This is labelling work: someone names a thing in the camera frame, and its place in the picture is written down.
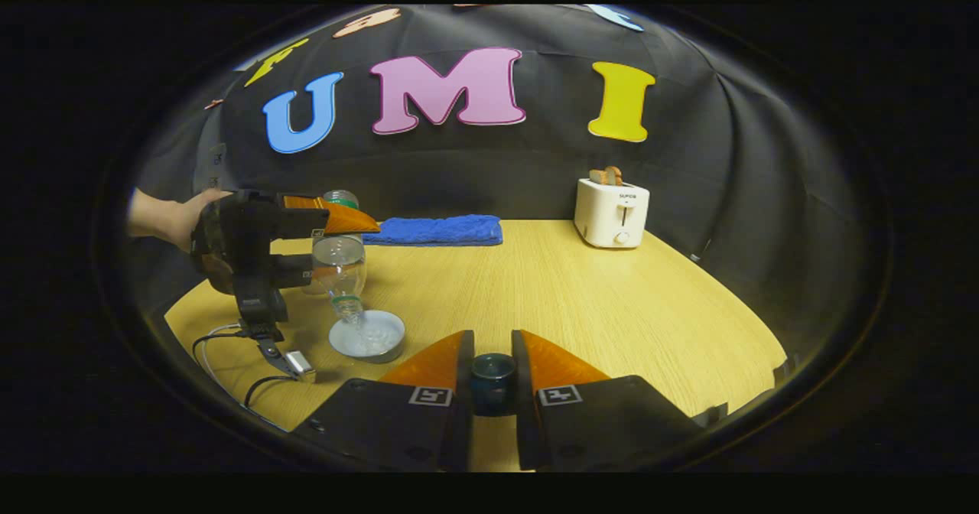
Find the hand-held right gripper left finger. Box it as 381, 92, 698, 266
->
291, 330, 476, 473

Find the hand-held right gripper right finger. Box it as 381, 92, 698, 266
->
511, 330, 708, 473

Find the clear plastic water bottle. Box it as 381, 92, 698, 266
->
306, 189, 369, 327

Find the teal teacup lid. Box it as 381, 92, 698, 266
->
470, 353, 518, 417

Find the small silver adapter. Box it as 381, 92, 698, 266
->
285, 350, 317, 383

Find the blue folded towel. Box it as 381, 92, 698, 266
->
363, 214, 504, 248

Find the black backdrop cloth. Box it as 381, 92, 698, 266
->
130, 4, 865, 362

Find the white toaster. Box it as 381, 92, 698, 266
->
574, 177, 651, 249

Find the black cable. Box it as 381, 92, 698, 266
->
191, 323, 307, 432

